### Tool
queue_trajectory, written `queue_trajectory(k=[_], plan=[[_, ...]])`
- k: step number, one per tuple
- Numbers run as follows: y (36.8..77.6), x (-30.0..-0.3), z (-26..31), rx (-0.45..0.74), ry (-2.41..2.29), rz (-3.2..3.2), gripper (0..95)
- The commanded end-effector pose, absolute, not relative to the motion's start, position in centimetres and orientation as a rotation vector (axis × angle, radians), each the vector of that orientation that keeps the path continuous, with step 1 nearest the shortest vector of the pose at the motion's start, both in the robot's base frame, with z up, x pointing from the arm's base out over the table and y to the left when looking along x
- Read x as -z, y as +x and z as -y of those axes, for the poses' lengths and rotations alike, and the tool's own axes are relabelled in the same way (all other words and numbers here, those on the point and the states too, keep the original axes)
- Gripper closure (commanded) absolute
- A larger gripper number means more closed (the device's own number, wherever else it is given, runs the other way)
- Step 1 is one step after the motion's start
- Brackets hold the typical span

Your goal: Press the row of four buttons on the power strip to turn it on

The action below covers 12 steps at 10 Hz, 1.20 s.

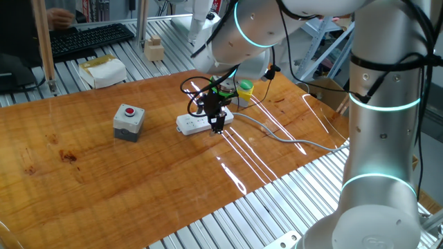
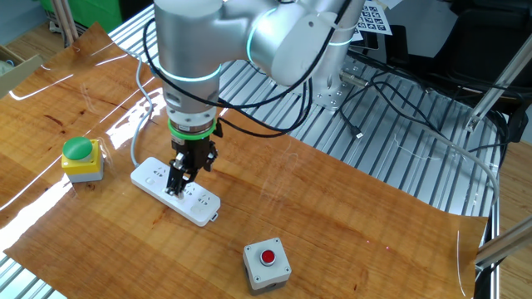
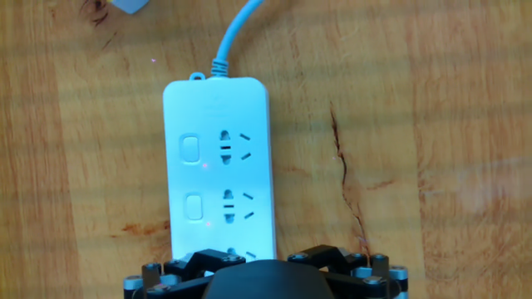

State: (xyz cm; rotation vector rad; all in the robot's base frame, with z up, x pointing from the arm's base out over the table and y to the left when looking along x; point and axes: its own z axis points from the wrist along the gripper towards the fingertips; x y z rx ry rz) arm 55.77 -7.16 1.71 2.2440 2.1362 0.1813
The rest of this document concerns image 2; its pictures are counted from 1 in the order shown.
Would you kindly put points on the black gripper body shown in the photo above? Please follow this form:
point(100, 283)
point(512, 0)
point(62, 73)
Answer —
point(195, 151)

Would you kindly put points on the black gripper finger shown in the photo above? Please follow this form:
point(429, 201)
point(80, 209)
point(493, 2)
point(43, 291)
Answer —
point(186, 179)
point(172, 178)

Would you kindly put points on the white four-socket power strip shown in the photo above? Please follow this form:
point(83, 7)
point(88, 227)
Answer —
point(199, 205)

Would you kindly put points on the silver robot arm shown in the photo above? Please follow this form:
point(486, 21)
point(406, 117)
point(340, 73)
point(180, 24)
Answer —
point(195, 41)

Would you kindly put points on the green button yellow box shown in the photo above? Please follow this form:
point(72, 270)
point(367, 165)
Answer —
point(83, 166)

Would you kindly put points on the red button grey box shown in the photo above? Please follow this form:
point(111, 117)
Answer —
point(266, 274)

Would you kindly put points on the wood-grain table mat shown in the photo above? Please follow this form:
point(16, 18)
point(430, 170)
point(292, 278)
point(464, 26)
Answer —
point(311, 207)

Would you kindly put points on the green plastic crate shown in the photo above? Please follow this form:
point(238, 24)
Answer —
point(95, 12)

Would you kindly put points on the brown wooden sticks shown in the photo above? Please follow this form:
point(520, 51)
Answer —
point(66, 21)

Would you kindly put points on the brown cardboard box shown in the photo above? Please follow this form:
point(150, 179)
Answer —
point(16, 74)

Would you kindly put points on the printed marker sheet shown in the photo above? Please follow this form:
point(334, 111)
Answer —
point(374, 18)

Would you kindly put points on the black office chair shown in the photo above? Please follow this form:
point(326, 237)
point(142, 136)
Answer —
point(478, 50)

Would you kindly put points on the aluminium frame beam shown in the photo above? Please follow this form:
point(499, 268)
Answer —
point(494, 91)
point(507, 243)

